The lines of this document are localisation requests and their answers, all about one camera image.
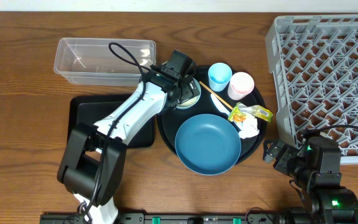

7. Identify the light blue bowl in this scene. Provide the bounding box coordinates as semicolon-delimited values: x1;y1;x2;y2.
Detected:
177;78;201;110

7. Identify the dark blue plate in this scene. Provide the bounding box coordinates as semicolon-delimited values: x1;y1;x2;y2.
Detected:
175;114;242;175

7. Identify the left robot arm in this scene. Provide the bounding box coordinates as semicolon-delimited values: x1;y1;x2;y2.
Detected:
57;70;201;223

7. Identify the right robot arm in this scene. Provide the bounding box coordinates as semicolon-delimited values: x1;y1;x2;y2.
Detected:
263;136;358;223

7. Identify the grey dishwasher rack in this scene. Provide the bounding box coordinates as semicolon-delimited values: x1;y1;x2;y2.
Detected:
265;14;358;165

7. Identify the white plastic spoon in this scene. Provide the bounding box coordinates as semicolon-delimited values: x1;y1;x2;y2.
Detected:
211;94;230;116

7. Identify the light blue cup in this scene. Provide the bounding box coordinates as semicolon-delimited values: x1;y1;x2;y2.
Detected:
208;63;232;91

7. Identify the round black serving tray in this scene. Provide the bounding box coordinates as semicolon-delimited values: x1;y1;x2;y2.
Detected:
157;65;269;165

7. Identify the wooden chopstick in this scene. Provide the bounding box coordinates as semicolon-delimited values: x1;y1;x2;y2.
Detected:
199;81;233;110

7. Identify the crumpled white napkin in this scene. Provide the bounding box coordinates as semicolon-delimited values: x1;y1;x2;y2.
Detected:
236;114;259;139

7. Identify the pink cup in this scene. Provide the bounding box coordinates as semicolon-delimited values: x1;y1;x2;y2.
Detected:
227;72;255;100

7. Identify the yellow snack wrapper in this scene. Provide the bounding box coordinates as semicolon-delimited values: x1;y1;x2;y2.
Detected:
228;102;273;123

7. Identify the black rectangular tray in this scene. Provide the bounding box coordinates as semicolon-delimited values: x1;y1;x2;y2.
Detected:
67;94;155;149

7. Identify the clear plastic bin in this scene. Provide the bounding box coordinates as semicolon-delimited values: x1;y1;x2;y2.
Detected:
54;37;157;86

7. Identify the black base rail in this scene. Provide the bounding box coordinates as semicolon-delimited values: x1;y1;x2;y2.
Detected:
40;212;291;224

